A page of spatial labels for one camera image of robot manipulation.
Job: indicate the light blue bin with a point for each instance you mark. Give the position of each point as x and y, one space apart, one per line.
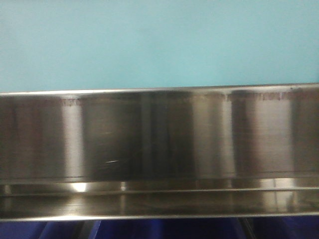
114 44

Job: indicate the steel shelf front beam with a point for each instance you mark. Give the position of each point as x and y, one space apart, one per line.
238 151

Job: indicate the lower centre blue bin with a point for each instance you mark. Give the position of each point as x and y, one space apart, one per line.
218 228

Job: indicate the lower right blue bin front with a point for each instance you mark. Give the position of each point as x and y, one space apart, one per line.
296 227

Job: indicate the lower left blue bin front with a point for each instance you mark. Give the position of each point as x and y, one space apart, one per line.
40 230

